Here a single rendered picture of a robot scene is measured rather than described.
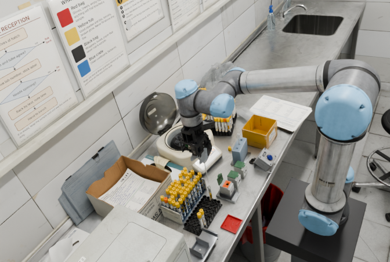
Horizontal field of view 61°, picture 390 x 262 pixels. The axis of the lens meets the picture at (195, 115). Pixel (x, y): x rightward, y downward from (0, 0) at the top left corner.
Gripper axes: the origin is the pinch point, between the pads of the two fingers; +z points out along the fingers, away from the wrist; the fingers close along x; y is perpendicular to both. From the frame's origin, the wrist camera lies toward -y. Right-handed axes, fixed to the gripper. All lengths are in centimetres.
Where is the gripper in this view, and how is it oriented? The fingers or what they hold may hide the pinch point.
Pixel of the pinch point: (203, 159)
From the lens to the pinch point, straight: 128.7
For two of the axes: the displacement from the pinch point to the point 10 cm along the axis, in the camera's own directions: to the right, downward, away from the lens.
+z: 1.6, 7.9, 5.9
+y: -5.1, 5.7, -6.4
